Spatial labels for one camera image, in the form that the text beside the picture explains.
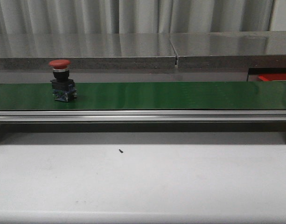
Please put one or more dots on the red mushroom push button switch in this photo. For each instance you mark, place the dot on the red mushroom push button switch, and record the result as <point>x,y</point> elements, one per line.
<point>64,89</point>

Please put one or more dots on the right grey stone countertop slab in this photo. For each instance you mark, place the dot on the right grey stone countertop slab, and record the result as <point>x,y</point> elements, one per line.
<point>230,50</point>

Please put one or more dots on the grey stone countertop slab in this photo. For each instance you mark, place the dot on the grey stone countertop slab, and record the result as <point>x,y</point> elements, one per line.
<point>230,50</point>
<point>87,51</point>

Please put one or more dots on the green conveyor belt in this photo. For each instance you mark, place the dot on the green conveyor belt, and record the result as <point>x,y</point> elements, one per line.
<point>149,96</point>

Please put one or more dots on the red plastic tray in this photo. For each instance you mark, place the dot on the red plastic tray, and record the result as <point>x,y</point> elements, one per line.
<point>272,77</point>

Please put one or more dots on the left grey stone countertop slab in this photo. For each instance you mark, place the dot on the left grey stone countertop slab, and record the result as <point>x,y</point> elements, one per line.
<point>87,51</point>

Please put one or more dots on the grey pleated curtain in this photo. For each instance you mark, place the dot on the grey pleated curtain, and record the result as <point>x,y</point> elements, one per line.
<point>133,16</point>

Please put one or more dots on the aluminium conveyor frame rail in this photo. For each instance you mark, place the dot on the aluminium conveyor frame rail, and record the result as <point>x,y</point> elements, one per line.
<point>142,115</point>

